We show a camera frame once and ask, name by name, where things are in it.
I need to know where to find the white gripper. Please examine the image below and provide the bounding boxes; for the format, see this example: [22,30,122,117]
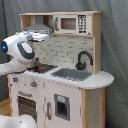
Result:
[19,31,49,42]

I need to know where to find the white toy microwave door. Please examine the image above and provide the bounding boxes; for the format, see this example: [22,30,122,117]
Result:
[54,15,92,34]

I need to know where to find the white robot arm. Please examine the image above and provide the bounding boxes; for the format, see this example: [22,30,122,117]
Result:
[0,31,49,128]

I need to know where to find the wooden toy kitchen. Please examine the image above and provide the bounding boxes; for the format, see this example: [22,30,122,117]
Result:
[9,11,114,128]

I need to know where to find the grey range hood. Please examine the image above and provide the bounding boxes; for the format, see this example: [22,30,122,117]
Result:
[26,16,52,34]

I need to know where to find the silver toy pot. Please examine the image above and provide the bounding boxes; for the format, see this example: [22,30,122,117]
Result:
[32,57,40,68]

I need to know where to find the black toy stovetop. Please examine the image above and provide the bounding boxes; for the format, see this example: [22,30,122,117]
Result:
[28,64,55,74]

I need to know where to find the left red stove knob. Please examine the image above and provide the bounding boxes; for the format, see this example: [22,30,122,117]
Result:
[12,77,18,83]

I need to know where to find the red stove knob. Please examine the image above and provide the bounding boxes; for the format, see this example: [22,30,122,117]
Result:
[30,81,37,88]
[12,77,18,83]

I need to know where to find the right red stove knob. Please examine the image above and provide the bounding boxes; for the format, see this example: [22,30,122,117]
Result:
[30,81,37,88]

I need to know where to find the black toy faucet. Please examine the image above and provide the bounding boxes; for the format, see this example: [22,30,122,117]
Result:
[75,51,93,70]

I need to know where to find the grey toy sink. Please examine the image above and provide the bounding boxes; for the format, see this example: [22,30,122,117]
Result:
[52,68,92,81]

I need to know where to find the white oven door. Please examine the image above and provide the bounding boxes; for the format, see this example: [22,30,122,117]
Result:
[11,86,44,128]

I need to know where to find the white cupboard door with dispenser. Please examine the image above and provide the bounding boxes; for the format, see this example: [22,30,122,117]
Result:
[45,81,82,128]

